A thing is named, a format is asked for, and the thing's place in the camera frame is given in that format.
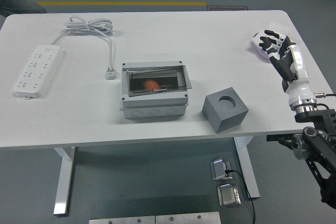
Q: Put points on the transparent hinged box lid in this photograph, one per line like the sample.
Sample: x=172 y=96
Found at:
x=170 y=89

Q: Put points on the white power strip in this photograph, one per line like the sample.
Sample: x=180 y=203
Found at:
x=36 y=69

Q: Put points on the white table leg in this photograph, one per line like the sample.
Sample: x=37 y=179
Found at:
x=249 y=171
x=63 y=182

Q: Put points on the grey plastic junction box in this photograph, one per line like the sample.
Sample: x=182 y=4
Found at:
x=155 y=106

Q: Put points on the grey block battery holder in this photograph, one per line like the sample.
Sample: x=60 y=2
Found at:
x=223 y=121

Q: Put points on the silver floor socket box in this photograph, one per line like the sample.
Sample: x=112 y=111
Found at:
x=219 y=169
x=227 y=195

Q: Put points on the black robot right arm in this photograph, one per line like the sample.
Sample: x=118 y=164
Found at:
x=323 y=150

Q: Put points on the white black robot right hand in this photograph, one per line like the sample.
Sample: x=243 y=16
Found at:
x=299 y=87

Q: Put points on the grey metal plate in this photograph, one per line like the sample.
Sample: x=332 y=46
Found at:
x=120 y=220

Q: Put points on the plain white socket plate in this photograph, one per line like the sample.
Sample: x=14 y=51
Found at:
x=256 y=39

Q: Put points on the dark floor mat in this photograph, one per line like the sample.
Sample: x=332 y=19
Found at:
x=227 y=8

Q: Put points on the purple plastic tray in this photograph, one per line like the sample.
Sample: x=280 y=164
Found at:
x=258 y=52

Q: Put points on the clear plastic socket package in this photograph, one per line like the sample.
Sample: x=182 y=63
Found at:
x=281 y=28

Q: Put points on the orange cylindrical battery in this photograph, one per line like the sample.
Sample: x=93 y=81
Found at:
x=151 y=84

